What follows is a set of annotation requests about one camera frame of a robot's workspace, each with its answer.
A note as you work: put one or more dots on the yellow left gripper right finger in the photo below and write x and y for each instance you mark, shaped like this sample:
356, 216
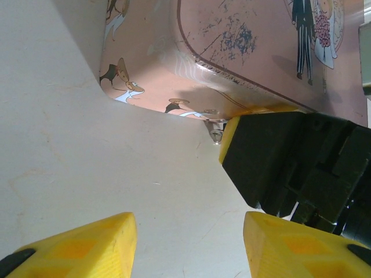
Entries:
290, 252

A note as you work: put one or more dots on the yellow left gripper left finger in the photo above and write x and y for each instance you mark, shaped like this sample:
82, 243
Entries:
87, 252

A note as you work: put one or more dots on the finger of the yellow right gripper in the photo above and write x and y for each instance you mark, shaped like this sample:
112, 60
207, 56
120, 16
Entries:
275, 109
261, 153

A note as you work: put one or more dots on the pink wedding cartoon tin box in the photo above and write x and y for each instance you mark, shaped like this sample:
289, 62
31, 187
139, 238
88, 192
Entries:
246, 58

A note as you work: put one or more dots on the grey block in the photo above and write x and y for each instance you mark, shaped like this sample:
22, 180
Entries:
365, 58

